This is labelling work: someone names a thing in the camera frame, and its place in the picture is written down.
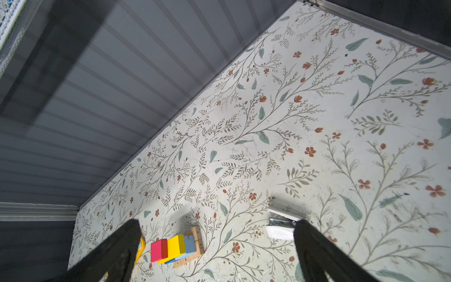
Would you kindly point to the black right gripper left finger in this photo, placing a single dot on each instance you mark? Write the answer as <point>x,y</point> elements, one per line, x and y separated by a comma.
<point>115,257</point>

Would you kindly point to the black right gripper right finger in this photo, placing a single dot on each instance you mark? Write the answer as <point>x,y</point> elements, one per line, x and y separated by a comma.
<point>320,259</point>

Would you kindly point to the magenta cube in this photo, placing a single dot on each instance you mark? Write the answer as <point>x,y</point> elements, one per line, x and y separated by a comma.
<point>159,250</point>

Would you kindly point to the yellow rectangular block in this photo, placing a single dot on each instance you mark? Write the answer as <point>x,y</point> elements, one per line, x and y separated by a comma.
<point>176,247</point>

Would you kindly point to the light blue cube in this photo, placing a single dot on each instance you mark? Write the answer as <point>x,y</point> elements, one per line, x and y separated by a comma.
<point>190,244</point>

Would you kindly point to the wood block with holes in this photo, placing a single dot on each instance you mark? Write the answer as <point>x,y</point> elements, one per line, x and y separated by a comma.
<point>196,232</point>

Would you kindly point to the yellow calculator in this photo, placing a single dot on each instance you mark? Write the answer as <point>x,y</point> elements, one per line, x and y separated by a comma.
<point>142,246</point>

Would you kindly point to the white staple remover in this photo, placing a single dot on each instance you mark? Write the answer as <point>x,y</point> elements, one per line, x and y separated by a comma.
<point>281,227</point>

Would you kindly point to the white wire basket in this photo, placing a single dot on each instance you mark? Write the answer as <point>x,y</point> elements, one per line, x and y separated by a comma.
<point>11,13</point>

